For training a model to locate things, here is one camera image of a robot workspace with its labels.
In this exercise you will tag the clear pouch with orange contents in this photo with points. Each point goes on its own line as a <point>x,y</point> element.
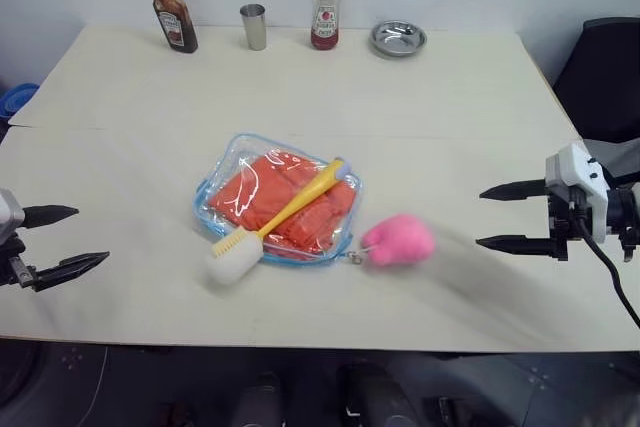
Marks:
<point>235,159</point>

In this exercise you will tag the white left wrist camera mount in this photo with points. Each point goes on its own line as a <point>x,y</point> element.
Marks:
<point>7,214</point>

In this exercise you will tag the brown sauce bottle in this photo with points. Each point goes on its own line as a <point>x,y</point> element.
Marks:
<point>175,22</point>

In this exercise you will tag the clear ketchup bottle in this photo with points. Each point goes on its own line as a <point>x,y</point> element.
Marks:
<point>326,22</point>

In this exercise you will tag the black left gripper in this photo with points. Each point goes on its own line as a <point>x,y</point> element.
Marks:
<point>12,267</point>

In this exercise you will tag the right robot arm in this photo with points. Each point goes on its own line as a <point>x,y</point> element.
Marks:
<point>625,212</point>

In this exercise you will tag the round steel dish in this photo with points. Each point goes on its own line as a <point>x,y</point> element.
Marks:
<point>398,39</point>

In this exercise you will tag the steel cup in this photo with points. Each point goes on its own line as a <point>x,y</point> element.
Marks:
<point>254,29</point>

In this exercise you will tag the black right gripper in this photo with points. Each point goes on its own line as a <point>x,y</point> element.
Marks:
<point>562,219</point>

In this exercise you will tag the yellow sponge bottle brush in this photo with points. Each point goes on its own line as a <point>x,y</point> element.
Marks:
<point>300,199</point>

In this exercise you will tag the blue plastic container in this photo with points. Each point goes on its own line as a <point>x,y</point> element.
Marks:
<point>17,97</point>

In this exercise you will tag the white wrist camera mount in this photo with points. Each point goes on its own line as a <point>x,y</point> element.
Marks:
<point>582,167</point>
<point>7,214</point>

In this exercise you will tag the black chair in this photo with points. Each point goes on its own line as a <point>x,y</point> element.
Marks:
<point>600,82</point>

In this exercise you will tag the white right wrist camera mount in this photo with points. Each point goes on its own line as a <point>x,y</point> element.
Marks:
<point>582,167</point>

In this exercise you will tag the pink plush pompom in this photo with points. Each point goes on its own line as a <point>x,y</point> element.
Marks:
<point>400,242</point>

